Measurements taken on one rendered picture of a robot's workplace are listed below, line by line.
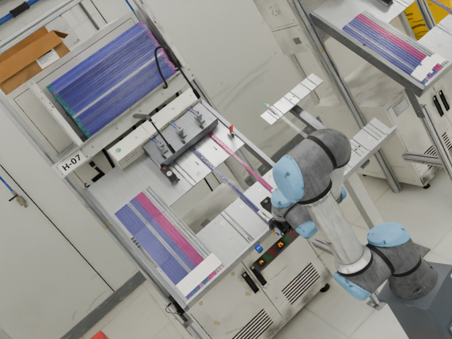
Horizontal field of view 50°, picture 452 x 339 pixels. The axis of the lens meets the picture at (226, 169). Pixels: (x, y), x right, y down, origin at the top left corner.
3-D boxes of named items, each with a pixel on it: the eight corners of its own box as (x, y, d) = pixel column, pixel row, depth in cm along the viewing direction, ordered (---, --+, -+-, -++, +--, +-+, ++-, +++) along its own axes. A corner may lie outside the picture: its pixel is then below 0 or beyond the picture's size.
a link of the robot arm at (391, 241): (428, 253, 148) (411, 221, 143) (398, 282, 146) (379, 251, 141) (401, 242, 159) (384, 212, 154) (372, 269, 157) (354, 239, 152)
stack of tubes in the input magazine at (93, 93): (178, 70, 220) (143, 19, 210) (87, 138, 207) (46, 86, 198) (169, 72, 231) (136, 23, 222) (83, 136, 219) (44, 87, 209)
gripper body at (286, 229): (284, 239, 185) (284, 228, 174) (268, 224, 188) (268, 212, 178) (298, 227, 187) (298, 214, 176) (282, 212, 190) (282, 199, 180)
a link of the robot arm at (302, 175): (400, 279, 146) (325, 138, 124) (366, 313, 143) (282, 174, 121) (373, 264, 157) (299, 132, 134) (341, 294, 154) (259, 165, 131)
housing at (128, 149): (205, 113, 236) (201, 96, 224) (126, 176, 224) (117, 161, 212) (194, 103, 239) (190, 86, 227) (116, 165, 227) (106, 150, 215)
